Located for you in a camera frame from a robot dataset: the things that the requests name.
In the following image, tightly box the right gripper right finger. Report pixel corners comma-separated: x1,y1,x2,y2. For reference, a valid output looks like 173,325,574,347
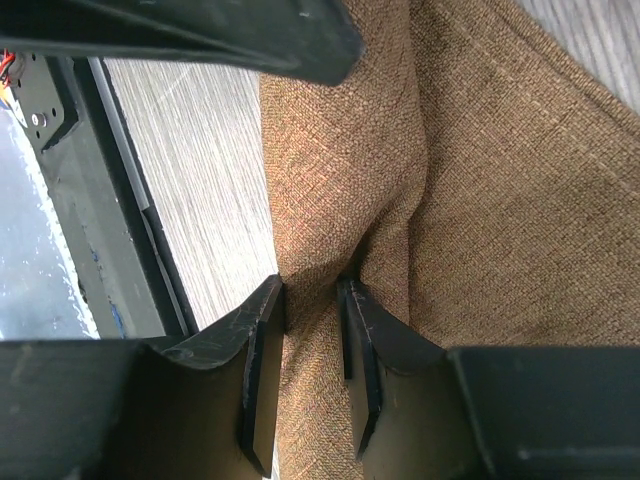
337,279,639,479

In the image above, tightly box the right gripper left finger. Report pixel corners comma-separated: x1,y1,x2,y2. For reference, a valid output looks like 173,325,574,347
1,275,284,479

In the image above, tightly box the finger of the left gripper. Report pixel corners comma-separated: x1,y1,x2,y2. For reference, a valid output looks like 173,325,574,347
1,0,364,86

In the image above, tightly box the brown cloth napkin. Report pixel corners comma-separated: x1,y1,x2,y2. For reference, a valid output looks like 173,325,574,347
260,1,639,479

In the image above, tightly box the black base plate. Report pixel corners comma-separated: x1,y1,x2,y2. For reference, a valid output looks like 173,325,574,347
10,52,198,338

